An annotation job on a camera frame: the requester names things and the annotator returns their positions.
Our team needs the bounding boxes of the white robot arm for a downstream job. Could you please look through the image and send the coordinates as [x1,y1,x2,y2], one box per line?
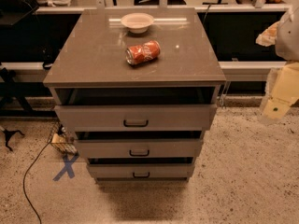
[256,6,299,124]

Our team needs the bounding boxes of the blue tape cross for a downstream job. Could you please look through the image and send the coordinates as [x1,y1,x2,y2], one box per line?
[53,154,79,182]

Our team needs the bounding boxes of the crushed orange soda can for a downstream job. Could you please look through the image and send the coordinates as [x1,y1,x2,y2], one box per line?
[126,40,161,65]

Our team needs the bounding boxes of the white paper bowl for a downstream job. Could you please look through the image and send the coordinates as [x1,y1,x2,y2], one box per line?
[121,13,154,34]

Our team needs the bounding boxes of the grey top drawer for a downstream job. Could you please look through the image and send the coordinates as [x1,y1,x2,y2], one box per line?
[55,105,217,132]

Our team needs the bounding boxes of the grey drawer cabinet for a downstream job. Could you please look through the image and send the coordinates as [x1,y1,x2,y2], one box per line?
[43,7,227,184]

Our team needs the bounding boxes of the wire basket on floor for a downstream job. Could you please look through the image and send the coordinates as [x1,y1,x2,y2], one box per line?
[49,122,78,155]

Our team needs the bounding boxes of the black floor cable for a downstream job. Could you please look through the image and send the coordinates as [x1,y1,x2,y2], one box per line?
[21,142,52,224]

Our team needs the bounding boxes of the black office chair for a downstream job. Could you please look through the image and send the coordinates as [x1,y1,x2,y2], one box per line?
[0,0,38,27]

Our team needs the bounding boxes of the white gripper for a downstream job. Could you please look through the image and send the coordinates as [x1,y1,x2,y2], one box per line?
[258,62,299,124]

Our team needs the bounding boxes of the grey bottom drawer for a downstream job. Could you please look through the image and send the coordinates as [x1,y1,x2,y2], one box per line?
[87,164,194,179]

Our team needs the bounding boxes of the black stand leg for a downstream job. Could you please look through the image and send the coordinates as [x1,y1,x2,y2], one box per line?
[0,126,24,151]

